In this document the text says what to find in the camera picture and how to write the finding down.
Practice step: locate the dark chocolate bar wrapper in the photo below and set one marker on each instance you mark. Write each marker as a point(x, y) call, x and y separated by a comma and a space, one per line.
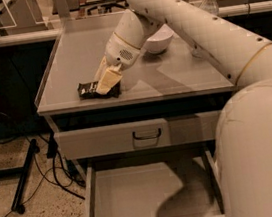
point(89, 91)

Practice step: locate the grey drawer cabinet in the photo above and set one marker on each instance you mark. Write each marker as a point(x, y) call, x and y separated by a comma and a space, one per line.
point(169, 85)

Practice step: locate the clear plastic water bottle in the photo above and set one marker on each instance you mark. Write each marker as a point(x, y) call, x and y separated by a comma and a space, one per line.
point(210, 6)

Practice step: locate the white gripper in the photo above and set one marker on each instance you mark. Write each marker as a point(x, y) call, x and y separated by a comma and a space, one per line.
point(118, 53)

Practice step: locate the black stand leg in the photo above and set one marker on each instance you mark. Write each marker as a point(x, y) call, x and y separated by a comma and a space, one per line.
point(23, 172)

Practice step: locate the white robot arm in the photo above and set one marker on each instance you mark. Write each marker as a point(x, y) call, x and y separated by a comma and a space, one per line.
point(244, 59)

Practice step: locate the open grey lower drawer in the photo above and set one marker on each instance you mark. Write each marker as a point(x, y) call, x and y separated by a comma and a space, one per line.
point(181, 185)

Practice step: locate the white ceramic bowl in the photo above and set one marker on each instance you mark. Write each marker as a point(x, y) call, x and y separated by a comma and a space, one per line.
point(159, 41)

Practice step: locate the closed grey upper drawer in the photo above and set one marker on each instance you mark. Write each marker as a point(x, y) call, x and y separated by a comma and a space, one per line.
point(135, 136)

